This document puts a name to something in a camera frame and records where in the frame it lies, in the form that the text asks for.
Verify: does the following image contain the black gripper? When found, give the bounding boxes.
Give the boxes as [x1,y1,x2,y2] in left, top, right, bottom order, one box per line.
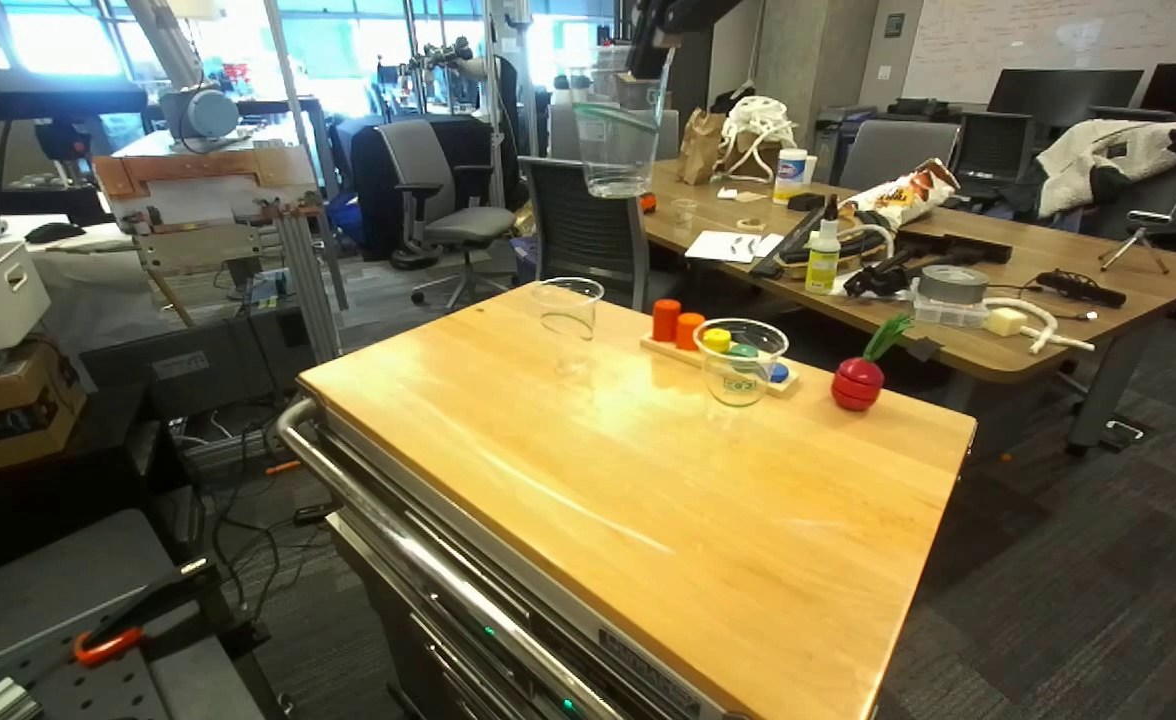
[626,0,748,85]

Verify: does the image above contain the brown paper bag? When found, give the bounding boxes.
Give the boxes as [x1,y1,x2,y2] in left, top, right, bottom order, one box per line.
[677,103,734,188]

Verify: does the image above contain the grey office chair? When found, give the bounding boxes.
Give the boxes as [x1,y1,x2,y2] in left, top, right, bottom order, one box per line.
[545,95,582,170]
[835,118,967,192]
[517,154,656,312]
[378,118,525,306]

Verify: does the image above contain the white plastic container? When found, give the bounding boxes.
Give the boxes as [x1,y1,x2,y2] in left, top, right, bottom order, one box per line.
[774,144,825,208]

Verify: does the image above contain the white paper sheet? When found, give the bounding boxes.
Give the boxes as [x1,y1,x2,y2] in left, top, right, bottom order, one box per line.
[682,230,791,268]

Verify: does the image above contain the long black bar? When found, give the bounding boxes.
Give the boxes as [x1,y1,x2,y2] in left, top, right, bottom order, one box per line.
[746,198,834,281]

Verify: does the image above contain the yellow green spray bottle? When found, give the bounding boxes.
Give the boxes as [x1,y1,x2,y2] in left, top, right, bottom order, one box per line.
[801,198,847,299]

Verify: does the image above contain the orange toy peg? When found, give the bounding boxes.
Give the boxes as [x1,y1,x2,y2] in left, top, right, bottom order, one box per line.
[674,307,714,355]

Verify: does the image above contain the chips bag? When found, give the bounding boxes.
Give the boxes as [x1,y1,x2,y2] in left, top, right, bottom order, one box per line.
[835,154,967,236]

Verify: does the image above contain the wooden peg toy base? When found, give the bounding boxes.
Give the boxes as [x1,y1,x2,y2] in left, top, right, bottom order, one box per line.
[637,334,801,400]

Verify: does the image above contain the red toy apple green leaf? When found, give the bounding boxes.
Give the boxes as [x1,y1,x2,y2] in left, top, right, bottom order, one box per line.
[828,312,916,416]

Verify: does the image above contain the long wooden office table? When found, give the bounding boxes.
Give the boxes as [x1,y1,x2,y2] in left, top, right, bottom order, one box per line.
[637,157,1176,462]

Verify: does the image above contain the grey cylinder device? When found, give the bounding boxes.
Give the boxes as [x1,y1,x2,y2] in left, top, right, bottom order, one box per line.
[158,79,249,154]

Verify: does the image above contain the white cloth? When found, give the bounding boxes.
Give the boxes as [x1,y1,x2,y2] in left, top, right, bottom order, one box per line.
[1034,114,1176,226]

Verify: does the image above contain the wooden board stand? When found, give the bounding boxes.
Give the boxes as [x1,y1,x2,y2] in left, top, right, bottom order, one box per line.
[89,138,309,230]

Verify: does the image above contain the black remote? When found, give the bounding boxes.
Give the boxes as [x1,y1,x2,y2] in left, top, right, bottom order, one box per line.
[1034,268,1131,317]

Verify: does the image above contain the steel tool cart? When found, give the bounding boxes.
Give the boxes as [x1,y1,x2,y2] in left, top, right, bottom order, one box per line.
[274,277,985,720]

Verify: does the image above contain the black computer mouse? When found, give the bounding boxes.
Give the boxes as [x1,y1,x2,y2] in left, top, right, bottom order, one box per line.
[19,215,91,248]

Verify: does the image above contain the cardboard box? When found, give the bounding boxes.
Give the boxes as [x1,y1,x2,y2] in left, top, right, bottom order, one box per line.
[0,338,101,485]

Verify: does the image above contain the grey perforated mounting board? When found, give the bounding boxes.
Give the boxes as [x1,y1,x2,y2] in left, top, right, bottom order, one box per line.
[0,503,267,720]

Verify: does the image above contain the black curved hose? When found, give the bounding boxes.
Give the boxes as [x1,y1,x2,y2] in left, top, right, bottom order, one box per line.
[842,233,1015,299]

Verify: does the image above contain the white cable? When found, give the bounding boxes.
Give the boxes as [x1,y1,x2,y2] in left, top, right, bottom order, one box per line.
[977,291,1102,359]

